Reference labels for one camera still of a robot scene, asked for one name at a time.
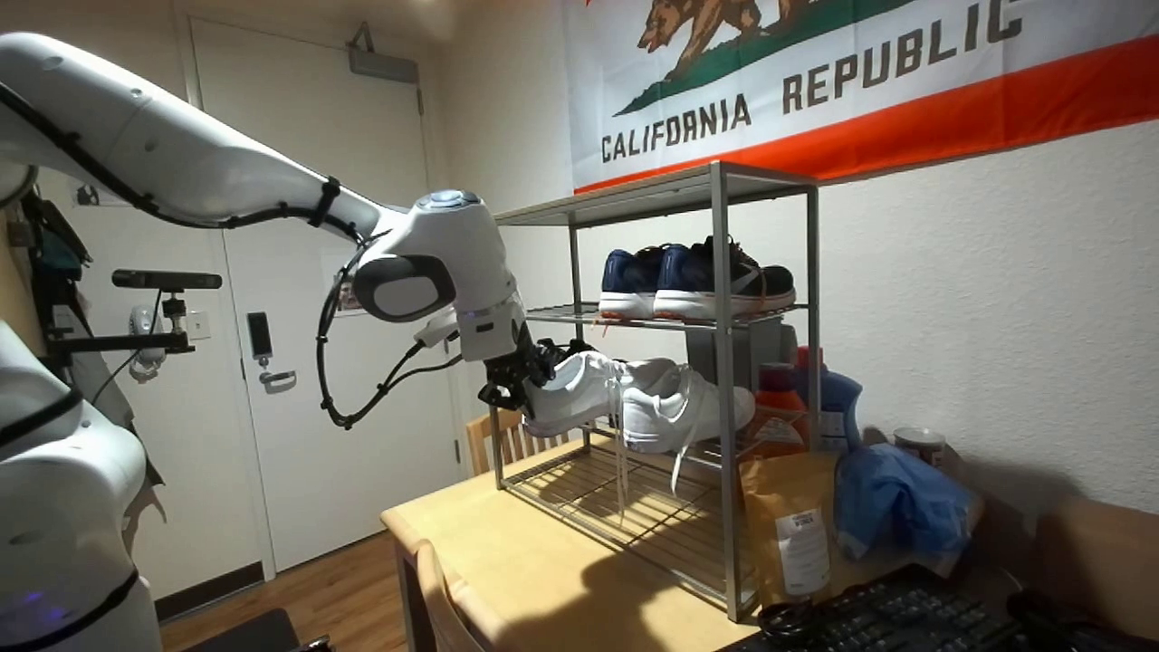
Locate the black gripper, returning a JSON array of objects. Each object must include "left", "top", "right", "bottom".
[{"left": 478, "top": 338, "right": 556, "bottom": 408}]

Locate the white tennis shoe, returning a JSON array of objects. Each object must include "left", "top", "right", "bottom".
[
  {"left": 525, "top": 353, "right": 623, "bottom": 439},
  {"left": 618, "top": 359, "right": 723, "bottom": 453}
]

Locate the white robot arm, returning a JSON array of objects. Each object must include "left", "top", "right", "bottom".
[{"left": 0, "top": 33, "right": 552, "bottom": 652}]

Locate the blue orange running shoe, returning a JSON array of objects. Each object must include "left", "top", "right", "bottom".
[{"left": 653, "top": 238, "right": 795, "bottom": 323}]

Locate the white door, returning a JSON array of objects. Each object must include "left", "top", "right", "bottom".
[{"left": 192, "top": 17, "right": 459, "bottom": 574}]

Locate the California Republic flag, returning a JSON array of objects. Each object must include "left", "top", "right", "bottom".
[{"left": 566, "top": 0, "right": 1159, "bottom": 191}]

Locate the blue cloth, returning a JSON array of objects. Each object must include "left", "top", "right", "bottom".
[{"left": 832, "top": 446, "right": 980, "bottom": 575}]

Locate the black computer keyboard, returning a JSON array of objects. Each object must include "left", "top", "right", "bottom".
[{"left": 734, "top": 564, "right": 1159, "bottom": 652}]

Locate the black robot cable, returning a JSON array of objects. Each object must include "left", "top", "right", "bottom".
[{"left": 313, "top": 273, "right": 467, "bottom": 436}]

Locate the metal wire shoe rack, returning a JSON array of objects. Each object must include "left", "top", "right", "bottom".
[{"left": 497, "top": 162, "right": 821, "bottom": 621}]

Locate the silver door handle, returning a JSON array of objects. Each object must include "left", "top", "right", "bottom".
[{"left": 257, "top": 371, "right": 296, "bottom": 396}]

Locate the black camera on stand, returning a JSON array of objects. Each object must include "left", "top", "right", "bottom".
[{"left": 47, "top": 270, "right": 222, "bottom": 354}]

